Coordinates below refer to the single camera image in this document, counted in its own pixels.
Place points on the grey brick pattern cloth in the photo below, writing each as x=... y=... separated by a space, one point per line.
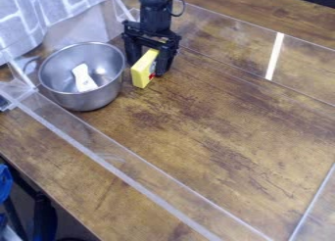
x=26 y=18

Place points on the stainless steel bowl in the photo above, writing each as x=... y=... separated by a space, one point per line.
x=105 y=64

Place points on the black table leg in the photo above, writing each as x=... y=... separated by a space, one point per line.
x=44 y=212

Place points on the yellow butter block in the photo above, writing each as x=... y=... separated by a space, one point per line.
x=142 y=71

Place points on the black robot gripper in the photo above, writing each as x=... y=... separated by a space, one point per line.
x=162 y=41

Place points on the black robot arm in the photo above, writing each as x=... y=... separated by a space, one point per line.
x=156 y=14

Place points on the blue object at edge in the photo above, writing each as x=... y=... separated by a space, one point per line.
x=5 y=187

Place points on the clear acrylic barrier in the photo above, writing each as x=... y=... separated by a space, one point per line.
x=217 y=154

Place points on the white object in bowl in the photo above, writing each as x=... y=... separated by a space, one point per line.
x=82 y=80

